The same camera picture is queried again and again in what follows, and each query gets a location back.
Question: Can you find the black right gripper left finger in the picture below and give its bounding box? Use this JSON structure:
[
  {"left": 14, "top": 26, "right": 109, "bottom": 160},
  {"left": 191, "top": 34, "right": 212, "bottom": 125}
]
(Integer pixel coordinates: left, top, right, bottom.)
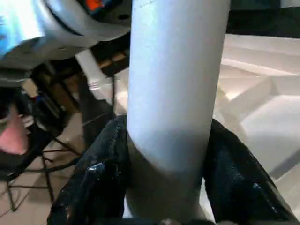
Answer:
[{"left": 46, "top": 116, "right": 131, "bottom": 225}]

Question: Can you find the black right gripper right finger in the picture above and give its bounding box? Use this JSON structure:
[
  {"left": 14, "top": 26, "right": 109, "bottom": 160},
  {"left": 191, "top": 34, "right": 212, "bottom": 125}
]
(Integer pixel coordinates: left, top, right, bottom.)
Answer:
[{"left": 202, "top": 118, "right": 296, "bottom": 225}]

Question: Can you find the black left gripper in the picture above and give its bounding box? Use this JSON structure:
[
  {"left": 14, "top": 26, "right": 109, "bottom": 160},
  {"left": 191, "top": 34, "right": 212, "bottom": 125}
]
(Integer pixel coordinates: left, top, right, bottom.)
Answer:
[{"left": 79, "top": 0, "right": 132, "bottom": 27}]

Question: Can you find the white plastic table top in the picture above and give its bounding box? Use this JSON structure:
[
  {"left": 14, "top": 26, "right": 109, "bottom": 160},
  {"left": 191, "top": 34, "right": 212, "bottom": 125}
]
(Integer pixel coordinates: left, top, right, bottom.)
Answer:
[{"left": 112, "top": 32, "right": 300, "bottom": 218}]

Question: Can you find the pink soft object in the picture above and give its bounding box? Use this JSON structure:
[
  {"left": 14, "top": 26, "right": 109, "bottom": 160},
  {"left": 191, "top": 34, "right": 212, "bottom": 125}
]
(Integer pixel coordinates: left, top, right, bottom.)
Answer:
[{"left": 0, "top": 110, "right": 29, "bottom": 155}]

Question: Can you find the black folding stand frame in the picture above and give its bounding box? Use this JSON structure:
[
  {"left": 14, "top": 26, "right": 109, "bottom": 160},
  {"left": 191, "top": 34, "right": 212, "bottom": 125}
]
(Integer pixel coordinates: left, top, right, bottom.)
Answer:
[{"left": 0, "top": 70, "right": 113, "bottom": 211}]

